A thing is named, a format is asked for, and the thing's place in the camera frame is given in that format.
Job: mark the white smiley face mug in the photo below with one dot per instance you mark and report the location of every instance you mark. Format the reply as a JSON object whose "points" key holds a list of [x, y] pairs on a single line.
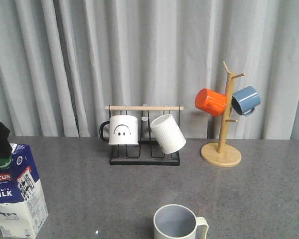
{"points": [[123, 130]]}

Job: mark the orange mug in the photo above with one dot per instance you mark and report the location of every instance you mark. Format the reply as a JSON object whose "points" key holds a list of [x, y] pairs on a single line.
{"points": [[211, 102]]}

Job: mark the wooden mug tree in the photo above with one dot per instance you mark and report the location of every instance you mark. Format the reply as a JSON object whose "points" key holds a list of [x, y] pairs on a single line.
{"points": [[220, 153]]}

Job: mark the blue white milk carton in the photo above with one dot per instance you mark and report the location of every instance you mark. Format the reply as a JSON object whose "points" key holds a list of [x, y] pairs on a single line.
{"points": [[23, 208]]}

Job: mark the grey curtain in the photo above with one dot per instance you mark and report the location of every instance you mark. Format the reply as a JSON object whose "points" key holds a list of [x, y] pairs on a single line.
{"points": [[63, 61]]}

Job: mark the black wire mug rack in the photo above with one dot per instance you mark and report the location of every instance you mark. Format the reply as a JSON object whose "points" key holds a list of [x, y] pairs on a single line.
{"points": [[148, 151]]}

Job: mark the cream HOME mug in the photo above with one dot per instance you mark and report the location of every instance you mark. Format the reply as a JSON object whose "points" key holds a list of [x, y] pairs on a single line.
{"points": [[176, 221]]}

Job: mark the blue mug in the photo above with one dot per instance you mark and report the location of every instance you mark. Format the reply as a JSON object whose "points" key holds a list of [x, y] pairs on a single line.
{"points": [[245, 100]]}

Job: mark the white ribbed mug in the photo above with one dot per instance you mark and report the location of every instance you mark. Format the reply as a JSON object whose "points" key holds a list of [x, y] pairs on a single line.
{"points": [[168, 134]]}

